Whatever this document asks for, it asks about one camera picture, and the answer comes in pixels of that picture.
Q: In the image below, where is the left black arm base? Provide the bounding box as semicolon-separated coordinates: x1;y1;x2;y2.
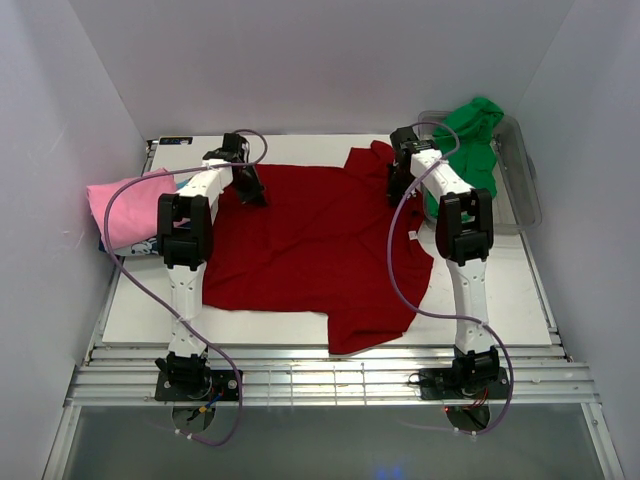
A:
153;370;240;403

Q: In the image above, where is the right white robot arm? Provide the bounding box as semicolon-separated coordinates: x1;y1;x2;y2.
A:
386;138;500;397

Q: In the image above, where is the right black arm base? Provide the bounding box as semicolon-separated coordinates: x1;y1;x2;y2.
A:
407;368;511;401

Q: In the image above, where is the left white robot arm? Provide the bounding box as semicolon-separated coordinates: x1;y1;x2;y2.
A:
156;133;266;400

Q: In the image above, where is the blue label sticker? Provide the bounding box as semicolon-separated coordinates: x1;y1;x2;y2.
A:
158;136;193;146

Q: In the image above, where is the green t-shirt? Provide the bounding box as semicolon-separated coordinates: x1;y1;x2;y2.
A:
443;97;504;199

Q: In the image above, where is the pink folded t-shirt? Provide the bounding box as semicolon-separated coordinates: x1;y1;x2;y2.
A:
87;175;177;250

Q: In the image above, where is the clear plastic bin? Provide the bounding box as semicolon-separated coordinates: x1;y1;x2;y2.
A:
417;109;543;237

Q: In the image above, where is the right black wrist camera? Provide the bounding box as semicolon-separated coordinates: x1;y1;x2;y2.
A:
390;126;419;150

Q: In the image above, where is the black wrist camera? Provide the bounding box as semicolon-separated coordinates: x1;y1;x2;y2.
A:
390;126;419;150
221;132;250;163

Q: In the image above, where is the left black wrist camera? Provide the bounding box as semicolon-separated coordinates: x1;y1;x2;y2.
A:
221;132;250;163

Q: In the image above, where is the aluminium frame rail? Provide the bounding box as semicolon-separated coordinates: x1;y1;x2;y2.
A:
66;343;600;407

